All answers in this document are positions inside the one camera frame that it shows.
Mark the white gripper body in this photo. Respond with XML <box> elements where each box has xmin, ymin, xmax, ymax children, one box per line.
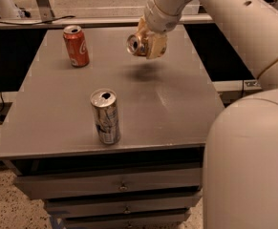
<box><xmin>144</xmin><ymin>0</ymin><xmax>181</xmax><ymax>33</ymax></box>

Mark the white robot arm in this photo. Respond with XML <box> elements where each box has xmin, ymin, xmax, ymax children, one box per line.
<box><xmin>144</xmin><ymin>0</ymin><xmax>278</xmax><ymax>229</ymax></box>

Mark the gold orange soda can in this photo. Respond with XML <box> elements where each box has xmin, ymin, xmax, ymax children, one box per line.
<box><xmin>126</xmin><ymin>34</ymin><xmax>147</xmax><ymax>57</ymax></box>

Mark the black cable on ledge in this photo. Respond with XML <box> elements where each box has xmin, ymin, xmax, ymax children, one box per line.
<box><xmin>0</xmin><ymin>14</ymin><xmax>75</xmax><ymax>27</ymax></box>

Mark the metal frame post left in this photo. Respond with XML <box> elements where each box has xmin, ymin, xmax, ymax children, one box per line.
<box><xmin>35</xmin><ymin>0</ymin><xmax>54</xmax><ymax>22</ymax></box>

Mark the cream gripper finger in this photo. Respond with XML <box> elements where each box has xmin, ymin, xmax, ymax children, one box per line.
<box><xmin>136</xmin><ymin>16</ymin><xmax>154</xmax><ymax>42</ymax></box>
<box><xmin>146</xmin><ymin>33</ymin><xmax>167</xmax><ymax>59</ymax></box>

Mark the silver energy drink can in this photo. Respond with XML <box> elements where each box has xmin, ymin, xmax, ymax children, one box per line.
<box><xmin>90</xmin><ymin>88</ymin><xmax>120</xmax><ymax>145</ymax></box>

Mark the red cola can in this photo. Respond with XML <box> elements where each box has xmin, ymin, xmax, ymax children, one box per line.
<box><xmin>63</xmin><ymin>25</ymin><xmax>90</xmax><ymax>67</ymax></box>

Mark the grey drawer cabinet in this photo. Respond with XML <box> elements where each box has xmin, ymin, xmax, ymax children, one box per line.
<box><xmin>0</xmin><ymin>27</ymin><xmax>223</xmax><ymax>229</ymax></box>

